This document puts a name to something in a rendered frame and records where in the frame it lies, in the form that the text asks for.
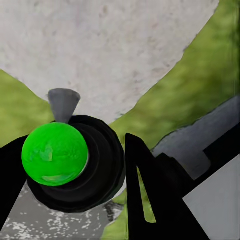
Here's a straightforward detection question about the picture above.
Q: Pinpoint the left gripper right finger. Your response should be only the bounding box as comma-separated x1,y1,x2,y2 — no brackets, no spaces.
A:
125,133,210,240

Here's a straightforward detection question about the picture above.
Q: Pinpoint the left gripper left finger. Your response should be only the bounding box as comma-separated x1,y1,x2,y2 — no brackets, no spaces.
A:
0,135,29,231

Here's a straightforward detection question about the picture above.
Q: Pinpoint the insectifuge atomizer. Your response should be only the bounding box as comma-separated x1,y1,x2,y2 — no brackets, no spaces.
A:
21,88,127,213

